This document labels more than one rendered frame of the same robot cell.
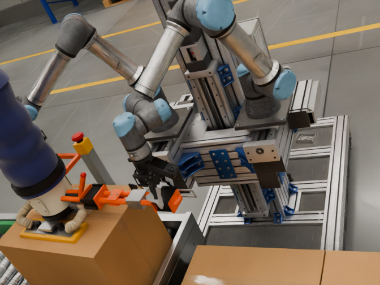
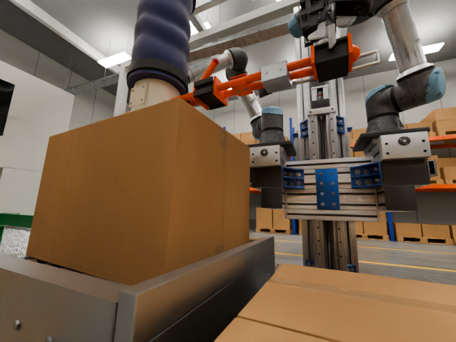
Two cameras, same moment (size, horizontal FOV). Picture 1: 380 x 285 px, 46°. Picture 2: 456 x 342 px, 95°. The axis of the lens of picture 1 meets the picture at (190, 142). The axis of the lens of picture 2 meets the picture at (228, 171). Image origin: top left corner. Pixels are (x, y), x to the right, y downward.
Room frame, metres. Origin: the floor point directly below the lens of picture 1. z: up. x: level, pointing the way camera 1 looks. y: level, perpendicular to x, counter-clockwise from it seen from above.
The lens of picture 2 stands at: (0.88, 0.47, 0.71)
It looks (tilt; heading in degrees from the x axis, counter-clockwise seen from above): 11 degrees up; 351
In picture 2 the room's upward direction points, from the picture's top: 2 degrees clockwise
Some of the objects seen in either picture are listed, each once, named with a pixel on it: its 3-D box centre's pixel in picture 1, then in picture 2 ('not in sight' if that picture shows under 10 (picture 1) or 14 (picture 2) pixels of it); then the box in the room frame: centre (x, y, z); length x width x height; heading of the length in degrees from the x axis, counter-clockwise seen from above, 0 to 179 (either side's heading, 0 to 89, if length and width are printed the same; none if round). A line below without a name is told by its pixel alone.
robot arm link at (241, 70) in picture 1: (254, 76); (383, 103); (1.63, -0.35, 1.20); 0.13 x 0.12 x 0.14; 21
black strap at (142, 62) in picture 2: (38, 174); (159, 83); (1.66, 0.63, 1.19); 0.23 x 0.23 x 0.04
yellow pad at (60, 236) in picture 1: (51, 228); not in sight; (1.58, 0.69, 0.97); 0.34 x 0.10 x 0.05; 52
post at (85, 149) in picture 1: (120, 206); not in sight; (2.19, 0.54, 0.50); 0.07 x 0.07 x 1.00; 56
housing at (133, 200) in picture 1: (138, 199); (276, 77); (1.37, 0.26, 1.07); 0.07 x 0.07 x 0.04; 52
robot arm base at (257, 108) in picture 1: (260, 99); (383, 128); (1.64, -0.35, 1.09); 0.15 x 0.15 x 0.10
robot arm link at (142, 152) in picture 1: (138, 150); not in sight; (1.29, 0.17, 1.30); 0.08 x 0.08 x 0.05
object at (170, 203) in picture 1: (166, 200); (331, 58); (1.28, 0.16, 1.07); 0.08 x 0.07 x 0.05; 52
